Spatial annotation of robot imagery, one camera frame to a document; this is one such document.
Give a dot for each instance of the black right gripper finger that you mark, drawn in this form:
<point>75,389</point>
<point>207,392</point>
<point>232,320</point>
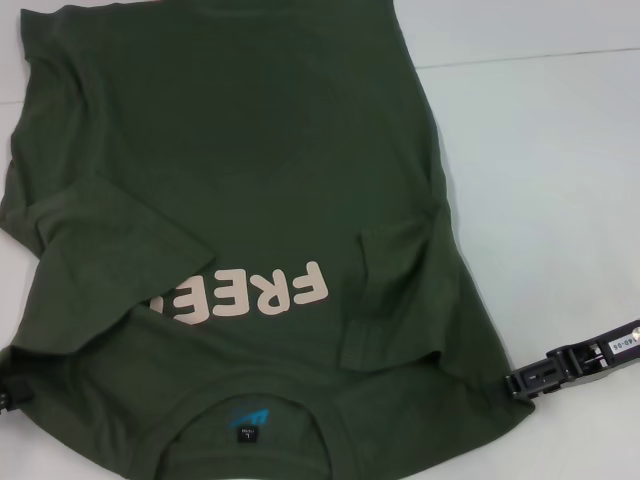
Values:
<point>535,377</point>

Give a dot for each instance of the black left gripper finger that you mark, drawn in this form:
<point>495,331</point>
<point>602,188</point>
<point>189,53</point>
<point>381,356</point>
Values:
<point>17,395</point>

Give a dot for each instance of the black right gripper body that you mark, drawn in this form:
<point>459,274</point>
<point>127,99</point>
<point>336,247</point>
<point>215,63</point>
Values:
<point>597,350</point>

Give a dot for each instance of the dark green FREE t-shirt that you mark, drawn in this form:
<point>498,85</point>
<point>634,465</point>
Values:
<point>250,150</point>

